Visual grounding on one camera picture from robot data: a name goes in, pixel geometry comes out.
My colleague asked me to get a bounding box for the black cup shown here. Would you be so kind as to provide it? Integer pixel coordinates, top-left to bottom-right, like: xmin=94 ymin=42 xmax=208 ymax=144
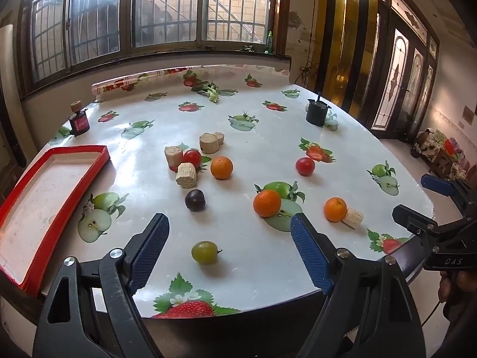
xmin=306 ymin=92 xmax=333 ymax=126

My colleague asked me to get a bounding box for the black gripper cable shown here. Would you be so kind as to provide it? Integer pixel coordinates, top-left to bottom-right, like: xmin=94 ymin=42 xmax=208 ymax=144
xmin=420 ymin=297 xmax=447 ymax=326

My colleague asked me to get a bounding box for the stained glass door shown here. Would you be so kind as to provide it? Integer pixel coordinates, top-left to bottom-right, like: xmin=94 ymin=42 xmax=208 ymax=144
xmin=371 ymin=0 xmax=440 ymax=142

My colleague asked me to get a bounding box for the green vegetable stem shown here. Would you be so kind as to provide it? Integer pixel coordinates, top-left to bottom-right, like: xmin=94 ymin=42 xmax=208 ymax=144
xmin=192 ymin=81 xmax=221 ymax=103

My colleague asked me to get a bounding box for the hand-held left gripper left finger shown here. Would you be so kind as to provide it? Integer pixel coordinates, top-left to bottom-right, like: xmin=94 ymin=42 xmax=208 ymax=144
xmin=33 ymin=212 xmax=170 ymax=358

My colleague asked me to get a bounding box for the green grape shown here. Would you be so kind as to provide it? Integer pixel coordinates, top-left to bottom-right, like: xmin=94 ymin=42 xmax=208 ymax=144
xmin=191 ymin=241 xmax=223 ymax=265

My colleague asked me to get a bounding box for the person's right hand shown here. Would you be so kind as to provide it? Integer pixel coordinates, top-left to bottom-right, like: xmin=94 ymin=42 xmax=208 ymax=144
xmin=439 ymin=269 xmax=477 ymax=308

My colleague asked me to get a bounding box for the barred window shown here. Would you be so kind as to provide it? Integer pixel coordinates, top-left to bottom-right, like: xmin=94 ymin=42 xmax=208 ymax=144
xmin=17 ymin=0 xmax=291 ymax=94

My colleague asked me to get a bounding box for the floral covered sofa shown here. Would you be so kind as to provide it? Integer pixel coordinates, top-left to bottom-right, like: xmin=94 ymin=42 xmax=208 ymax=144
xmin=412 ymin=129 xmax=472 ymax=181

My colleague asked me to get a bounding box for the red jar with cork stopper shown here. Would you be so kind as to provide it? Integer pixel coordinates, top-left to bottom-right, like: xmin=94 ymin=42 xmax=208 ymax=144
xmin=68 ymin=101 xmax=91 ymax=137

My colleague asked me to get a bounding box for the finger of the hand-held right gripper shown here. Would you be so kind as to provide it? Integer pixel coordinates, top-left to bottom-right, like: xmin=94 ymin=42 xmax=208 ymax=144
xmin=392 ymin=204 xmax=440 ymax=247
xmin=420 ymin=174 xmax=477 ymax=224

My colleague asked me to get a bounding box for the hanging black cable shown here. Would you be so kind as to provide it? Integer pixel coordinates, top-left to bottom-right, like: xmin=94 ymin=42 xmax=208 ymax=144
xmin=298 ymin=0 xmax=321 ymax=86

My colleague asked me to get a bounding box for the red rimmed white tray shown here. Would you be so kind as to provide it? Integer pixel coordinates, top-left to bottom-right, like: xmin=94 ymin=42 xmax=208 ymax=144
xmin=0 ymin=145 xmax=111 ymax=294

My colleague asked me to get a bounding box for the fruit print plastic tablecloth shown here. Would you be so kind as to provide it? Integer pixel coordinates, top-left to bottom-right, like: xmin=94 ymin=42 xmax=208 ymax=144
xmin=47 ymin=64 xmax=435 ymax=319

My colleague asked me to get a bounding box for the dark purple plum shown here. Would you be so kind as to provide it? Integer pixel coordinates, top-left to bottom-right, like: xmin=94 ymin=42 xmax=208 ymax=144
xmin=185 ymin=189 xmax=206 ymax=212

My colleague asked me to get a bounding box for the red tomato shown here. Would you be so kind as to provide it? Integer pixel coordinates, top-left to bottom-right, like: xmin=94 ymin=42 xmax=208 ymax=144
xmin=182 ymin=149 xmax=202 ymax=168
xmin=295 ymin=157 xmax=316 ymax=176

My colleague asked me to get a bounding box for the golden pillar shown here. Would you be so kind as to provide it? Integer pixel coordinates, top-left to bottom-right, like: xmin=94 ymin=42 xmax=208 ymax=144
xmin=322 ymin=0 xmax=381 ymax=112

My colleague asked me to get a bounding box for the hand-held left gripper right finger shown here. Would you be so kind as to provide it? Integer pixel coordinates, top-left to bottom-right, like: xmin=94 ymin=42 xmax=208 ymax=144
xmin=290 ymin=212 xmax=427 ymax=358

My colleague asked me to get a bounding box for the orange mandarin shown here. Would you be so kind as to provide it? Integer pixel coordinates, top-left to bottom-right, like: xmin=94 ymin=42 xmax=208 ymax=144
xmin=253 ymin=189 xmax=282 ymax=218
xmin=324 ymin=197 xmax=348 ymax=222
xmin=210 ymin=156 xmax=234 ymax=180

